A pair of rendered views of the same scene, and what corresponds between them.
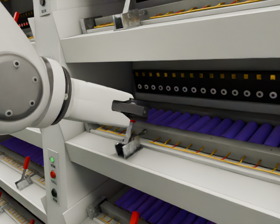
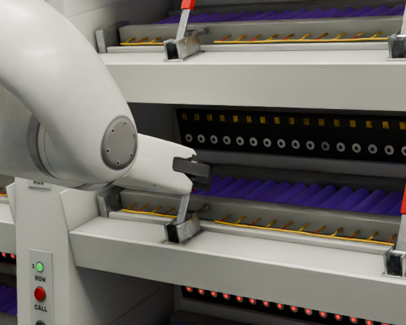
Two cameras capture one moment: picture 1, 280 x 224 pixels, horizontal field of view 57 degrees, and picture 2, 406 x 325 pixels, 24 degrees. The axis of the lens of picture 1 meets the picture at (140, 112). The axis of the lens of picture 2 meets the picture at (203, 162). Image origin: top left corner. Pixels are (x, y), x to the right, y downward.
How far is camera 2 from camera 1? 0.62 m
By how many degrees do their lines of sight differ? 6
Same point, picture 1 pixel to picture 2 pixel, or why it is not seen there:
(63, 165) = (63, 274)
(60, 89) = not seen: hidden behind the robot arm
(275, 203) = (363, 268)
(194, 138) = (280, 211)
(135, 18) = (194, 43)
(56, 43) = not seen: hidden behind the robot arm
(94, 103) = (154, 160)
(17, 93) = (124, 147)
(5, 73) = (118, 131)
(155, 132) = (223, 208)
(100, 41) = (143, 73)
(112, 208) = not seen: outside the picture
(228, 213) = (316, 288)
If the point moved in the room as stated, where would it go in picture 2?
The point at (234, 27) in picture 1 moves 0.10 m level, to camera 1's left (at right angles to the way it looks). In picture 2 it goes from (313, 75) to (209, 75)
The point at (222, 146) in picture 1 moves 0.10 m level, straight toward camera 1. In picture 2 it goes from (315, 218) to (302, 234)
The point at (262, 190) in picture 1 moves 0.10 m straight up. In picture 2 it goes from (354, 259) to (356, 158)
